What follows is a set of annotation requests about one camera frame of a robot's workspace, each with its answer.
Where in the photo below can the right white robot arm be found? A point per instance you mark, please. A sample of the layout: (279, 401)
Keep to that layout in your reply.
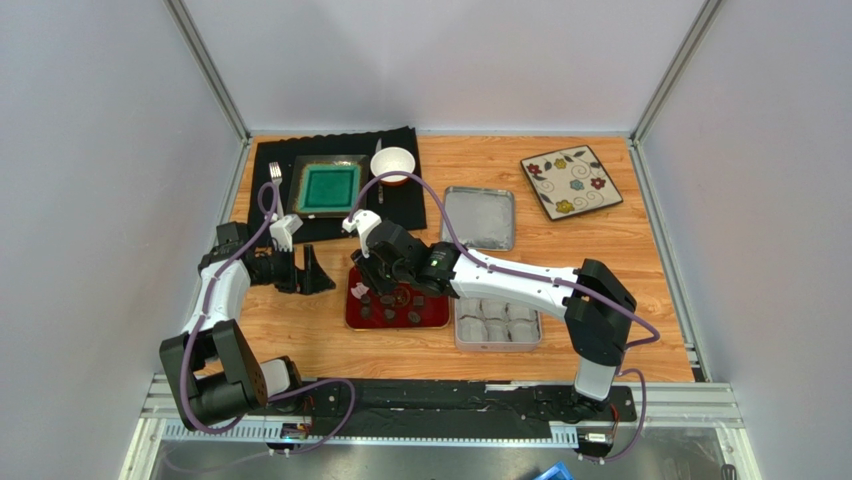
(597, 309)

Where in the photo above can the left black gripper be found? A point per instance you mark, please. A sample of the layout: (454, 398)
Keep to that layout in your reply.
(315, 281)

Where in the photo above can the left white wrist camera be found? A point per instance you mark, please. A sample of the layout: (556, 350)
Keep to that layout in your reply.
(282, 230)

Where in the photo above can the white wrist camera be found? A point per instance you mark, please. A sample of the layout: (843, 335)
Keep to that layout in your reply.
(282, 230)
(362, 222)

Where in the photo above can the silver tin with paper cups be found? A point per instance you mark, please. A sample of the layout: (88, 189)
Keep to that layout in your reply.
(483, 325)

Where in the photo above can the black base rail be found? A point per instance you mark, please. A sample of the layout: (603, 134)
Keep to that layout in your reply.
(449, 410)

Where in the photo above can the blue plastic bin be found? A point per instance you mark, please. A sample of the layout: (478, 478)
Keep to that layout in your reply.
(558, 471)

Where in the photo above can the white bowl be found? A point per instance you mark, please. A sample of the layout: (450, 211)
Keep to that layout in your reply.
(391, 165)

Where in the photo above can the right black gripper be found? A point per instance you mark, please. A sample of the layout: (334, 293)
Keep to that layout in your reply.
(376, 267)

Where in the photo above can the floral square plate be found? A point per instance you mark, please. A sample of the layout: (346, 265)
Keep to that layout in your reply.
(570, 182)

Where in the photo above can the silver knife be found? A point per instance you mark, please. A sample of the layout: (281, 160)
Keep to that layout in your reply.
(380, 191)

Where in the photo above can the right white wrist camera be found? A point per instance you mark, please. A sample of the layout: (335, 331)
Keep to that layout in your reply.
(362, 222)

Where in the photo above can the pink handled metal tongs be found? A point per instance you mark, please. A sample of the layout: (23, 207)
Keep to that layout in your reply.
(359, 290)

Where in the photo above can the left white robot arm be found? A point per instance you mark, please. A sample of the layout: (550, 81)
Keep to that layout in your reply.
(211, 370)

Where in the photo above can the silver fork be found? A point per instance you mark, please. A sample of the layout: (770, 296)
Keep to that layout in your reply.
(276, 178)

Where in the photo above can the red lacquer tray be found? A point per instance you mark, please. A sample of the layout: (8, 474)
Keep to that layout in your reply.
(435, 313)

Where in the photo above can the green square plate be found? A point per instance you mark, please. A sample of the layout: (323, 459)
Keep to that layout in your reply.
(327, 186)

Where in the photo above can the silver tin lid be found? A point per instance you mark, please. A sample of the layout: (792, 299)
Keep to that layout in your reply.
(482, 218)

